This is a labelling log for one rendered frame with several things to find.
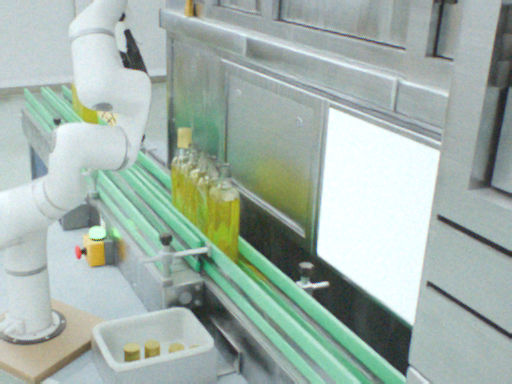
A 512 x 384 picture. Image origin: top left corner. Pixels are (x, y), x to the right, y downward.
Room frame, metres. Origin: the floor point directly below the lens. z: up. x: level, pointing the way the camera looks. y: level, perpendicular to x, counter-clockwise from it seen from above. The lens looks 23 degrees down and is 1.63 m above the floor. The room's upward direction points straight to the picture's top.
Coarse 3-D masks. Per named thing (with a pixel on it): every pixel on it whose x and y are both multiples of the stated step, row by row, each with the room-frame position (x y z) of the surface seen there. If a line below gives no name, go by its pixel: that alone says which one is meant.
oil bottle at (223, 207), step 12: (216, 192) 1.43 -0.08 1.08; (228, 192) 1.42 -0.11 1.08; (216, 204) 1.42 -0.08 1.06; (228, 204) 1.42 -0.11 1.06; (216, 216) 1.42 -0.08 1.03; (228, 216) 1.42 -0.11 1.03; (216, 228) 1.42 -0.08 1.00; (228, 228) 1.42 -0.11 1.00; (216, 240) 1.42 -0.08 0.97; (228, 240) 1.42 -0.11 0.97; (228, 252) 1.42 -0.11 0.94
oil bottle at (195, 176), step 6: (192, 174) 1.55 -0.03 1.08; (198, 174) 1.53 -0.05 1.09; (204, 174) 1.53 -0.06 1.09; (192, 180) 1.54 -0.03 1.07; (198, 180) 1.52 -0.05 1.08; (192, 186) 1.54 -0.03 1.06; (192, 192) 1.54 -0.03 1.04; (192, 198) 1.54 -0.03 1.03; (192, 204) 1.54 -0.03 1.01; (192, 210) 1.54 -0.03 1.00; (192, 216) 1.53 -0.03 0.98; (192, 222) 1.53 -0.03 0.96
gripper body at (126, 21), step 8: (128, 8) 1.44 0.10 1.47; (128, 16) 1.44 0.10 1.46; (120, 24) 1.43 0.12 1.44; (128, 24) 1.44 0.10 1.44; (136, 24) 1.45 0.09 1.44; (120, 32) 1.43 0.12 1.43; (136, 32) 1.44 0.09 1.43; (120, 40) 1.43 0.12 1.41; (136, 40) 1.44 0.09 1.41; (120, 48) 1.45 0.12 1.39
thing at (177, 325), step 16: (112, 320) 1.28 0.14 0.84; (128, 320) 1.29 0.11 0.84; (144, 320) 1.30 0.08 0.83; (160, 320) 1.32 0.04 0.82; (176, 320) 1.33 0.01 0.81; (192, 320) 1.29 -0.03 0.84; (96, 336) 1.22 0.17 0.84; (112, 336) 1.27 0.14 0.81; (128, 336) 1.29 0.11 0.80; (144, 336) 1.30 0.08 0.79; (160, 336) 1.31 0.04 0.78; (176, 336) 1.32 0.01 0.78; (192, 336) 1.28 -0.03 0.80; (208, 336) 1.22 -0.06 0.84; (112, 352) 1.27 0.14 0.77; (144, 352) 1.27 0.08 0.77; (160, 352) 1.27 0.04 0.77; (176, 352) 1.17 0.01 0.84; (192, 352) 1.17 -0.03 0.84; (112, 368) 1.12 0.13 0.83; (128, 368) 1.12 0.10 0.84
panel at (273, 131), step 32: (224, 64) 1.73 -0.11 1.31; (224, 96) 1.73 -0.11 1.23; (256, 96) 1.58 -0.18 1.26; (288, 96) 1.44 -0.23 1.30; (320, 96) 1.34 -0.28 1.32; (224, 128) 1.73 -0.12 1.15; (256, 128) 1.58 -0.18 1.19; (288, 128) 1.45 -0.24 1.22; (320, 128) 1.32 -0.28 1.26; (384, 128) 1.15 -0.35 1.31; (416, 128) 1.10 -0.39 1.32; (224, 160) 1.73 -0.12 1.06; (256, 160) 1.57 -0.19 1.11; (288, 160) 1.44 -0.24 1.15; (320, 160) 1.32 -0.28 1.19; (256, 192) 1.57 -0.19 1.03; (288, 192) 1.43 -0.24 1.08; (320, 192) 1.31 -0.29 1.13; (288, 224) 1.42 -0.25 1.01; (320, 256) 1.29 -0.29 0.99
